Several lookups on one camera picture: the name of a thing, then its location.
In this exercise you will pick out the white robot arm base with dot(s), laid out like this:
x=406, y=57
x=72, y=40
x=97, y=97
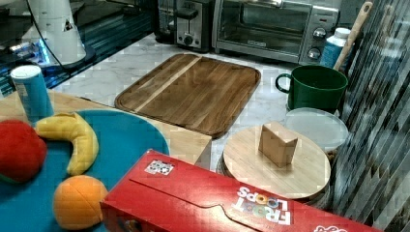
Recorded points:
x=54, y=35

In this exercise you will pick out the dark wooden cutting board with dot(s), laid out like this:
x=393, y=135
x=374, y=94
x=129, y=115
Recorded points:
x=193, y=92

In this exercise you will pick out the teal round plate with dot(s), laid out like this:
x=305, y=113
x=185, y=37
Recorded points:
x=123, y=139

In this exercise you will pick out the round bamboo jar lid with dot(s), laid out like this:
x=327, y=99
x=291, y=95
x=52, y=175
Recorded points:
x=277, y=159

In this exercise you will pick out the red Froot Loops cereal box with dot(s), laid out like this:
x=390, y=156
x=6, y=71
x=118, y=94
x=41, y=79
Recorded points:
x=163, y=194

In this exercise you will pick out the black silver toaster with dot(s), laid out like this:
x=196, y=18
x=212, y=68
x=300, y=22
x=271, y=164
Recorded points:
x=187, y=23

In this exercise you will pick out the green plastic mug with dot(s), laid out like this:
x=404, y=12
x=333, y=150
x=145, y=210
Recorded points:
x=314, y=87

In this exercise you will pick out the stainless steel toaster oven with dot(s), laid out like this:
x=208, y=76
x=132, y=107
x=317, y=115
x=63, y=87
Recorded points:
x=293, y=31

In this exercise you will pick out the yellow plush banana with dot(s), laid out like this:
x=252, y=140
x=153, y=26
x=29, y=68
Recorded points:
x=72, y=127

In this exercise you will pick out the blue bottle white cap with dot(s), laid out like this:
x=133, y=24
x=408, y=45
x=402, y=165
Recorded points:
x=333, y=47

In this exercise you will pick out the orange plush fruit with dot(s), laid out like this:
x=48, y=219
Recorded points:
x=76, y=202

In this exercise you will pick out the blue cylindrical can white lid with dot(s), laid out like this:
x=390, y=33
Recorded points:
x=31, y=89

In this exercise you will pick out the red plush apple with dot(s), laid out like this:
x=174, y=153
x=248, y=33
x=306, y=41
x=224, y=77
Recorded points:
x=22, y=152

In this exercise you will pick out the wooden utensil handle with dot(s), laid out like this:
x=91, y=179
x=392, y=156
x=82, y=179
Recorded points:
x=355, y=30

